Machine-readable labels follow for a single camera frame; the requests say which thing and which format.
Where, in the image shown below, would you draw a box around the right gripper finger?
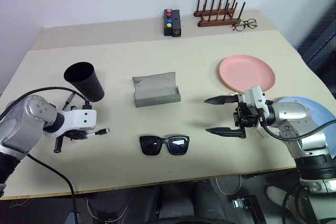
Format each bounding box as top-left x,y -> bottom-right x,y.
205,126 -> 248,140
204,93 -> 246,105

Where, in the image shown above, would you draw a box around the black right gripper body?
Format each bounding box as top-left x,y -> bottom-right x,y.
233,102 -> 260,129

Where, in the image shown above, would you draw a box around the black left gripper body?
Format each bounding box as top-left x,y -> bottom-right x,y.
62,129 -> 89,142

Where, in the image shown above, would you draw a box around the black cup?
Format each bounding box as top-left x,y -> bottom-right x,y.
63,61 -> 106,103

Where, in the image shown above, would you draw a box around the grey glasses case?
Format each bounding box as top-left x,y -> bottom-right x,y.
131,71 -> 182,108

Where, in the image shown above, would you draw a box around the white and black marker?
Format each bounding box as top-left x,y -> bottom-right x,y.
87,127 -> 111,138

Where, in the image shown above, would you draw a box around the pink plate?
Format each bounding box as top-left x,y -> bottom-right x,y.
219,54 -> 277,94

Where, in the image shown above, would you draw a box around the dark grey marker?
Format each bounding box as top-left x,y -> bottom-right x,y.
62,92 -> 76,110

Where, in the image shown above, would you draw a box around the black sunglasses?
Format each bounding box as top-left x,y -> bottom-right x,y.
139,134 -> 191,156

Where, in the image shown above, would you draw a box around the light blue plate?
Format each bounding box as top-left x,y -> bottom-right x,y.
277,96 -> 336,131

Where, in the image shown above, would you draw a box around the thin-framed clear eyeglasses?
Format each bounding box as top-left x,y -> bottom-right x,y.
231,18 -> 259,33

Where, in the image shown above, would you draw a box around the brown wooden peg rack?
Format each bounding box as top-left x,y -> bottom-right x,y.
193,0 -> 247,28

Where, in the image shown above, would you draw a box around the white shoe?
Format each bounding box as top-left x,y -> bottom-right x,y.
266,185 -> 290,209

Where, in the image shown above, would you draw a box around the plain black box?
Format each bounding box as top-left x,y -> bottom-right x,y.
171,9 -> 183,37

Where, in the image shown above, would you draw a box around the black box with coloured buttons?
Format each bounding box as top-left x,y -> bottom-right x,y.
163,8 -> 174,37

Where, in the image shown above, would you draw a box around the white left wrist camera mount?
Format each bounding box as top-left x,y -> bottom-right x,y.
43,108 -> 97,138

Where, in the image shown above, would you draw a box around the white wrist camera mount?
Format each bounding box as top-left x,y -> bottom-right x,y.
243,86 -> 271,111
43,108 -> 97,138

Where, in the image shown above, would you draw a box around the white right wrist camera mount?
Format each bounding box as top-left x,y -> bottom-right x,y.
243,86 -> 271,111

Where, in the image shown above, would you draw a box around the thin white cable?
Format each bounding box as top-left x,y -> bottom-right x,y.
214,174 -> 243,195

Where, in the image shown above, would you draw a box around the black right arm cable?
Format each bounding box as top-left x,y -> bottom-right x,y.
258,115 -> 336,140

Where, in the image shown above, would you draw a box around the black metal bracket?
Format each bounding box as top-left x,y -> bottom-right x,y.
232,195 -> 268,224

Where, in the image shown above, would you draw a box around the dark frame beside table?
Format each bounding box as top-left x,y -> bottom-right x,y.
296,5 -> 336,78

